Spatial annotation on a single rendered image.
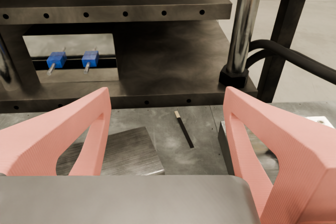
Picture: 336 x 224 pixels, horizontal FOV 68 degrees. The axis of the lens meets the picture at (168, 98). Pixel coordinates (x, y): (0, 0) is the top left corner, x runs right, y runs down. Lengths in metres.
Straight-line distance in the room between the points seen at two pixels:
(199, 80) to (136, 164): 0.49
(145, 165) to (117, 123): 0.27
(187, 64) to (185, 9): 0.26
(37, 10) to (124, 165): 0.55
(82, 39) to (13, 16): 0.20
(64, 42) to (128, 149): 0.48
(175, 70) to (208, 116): 0.29
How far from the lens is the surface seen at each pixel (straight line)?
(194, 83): 0.86
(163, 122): 0.68
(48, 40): 0.86
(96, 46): 0.83
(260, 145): 0.48
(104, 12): 0.79
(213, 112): 0.73
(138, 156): 0.47
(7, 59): 0.92
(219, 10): 0.81
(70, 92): 0.87
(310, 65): 0.80
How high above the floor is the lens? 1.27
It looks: 38 degrees down
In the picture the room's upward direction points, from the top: straight up
